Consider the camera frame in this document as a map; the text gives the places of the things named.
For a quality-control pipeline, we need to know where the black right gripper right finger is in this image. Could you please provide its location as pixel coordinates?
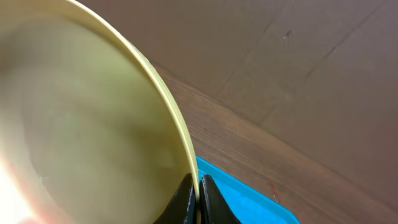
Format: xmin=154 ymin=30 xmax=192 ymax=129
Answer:
xmin=200 ymin=174 xmax=241 ymax=224

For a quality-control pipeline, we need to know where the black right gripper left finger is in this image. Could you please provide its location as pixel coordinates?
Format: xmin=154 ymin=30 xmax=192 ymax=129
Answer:
xmin=154 ymin=174 xmax=197 ymax=224

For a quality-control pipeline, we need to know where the yellow plate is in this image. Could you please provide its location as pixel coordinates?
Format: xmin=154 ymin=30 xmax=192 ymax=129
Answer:
xmin=1 ymin=0 xmax=198 ymax=223

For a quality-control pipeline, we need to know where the teal plastic tray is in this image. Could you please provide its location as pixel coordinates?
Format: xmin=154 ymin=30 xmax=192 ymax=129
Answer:
xmin=197 ymin=156 xmax=299 ymax=224

